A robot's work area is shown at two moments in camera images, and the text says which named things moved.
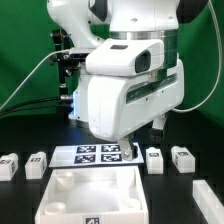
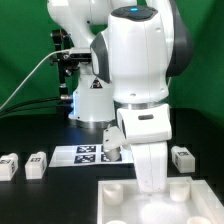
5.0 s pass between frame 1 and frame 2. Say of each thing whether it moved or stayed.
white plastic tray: moved
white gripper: moved
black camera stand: stayed
